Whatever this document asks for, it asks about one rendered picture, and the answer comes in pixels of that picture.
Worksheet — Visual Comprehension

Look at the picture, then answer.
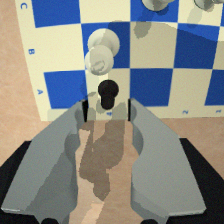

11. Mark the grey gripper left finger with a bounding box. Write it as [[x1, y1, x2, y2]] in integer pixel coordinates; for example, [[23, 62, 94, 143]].
[[0, 99, 88, 224]]

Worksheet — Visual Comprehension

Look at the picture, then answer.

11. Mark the blue and cream chessboard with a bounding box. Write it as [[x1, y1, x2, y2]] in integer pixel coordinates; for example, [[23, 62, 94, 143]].
[[15, 0, 224, 121]]

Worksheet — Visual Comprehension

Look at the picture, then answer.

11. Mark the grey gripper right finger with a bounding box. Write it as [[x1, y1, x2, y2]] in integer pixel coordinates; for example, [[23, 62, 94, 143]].
[[128, 98, 224, 224]]

